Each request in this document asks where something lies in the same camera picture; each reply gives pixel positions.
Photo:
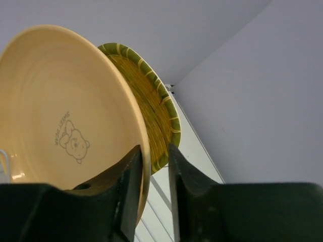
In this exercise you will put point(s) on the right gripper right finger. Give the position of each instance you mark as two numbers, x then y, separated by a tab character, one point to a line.
204	210

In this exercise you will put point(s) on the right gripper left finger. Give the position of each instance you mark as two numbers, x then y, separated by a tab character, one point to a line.
103	208

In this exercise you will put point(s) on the green woven bamboo tray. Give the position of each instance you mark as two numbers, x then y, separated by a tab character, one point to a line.
157	107

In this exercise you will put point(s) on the yellow bear plate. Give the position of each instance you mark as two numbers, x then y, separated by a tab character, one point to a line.
67	112

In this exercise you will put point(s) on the white wire dish rack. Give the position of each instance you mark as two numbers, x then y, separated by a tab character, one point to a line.
156	223

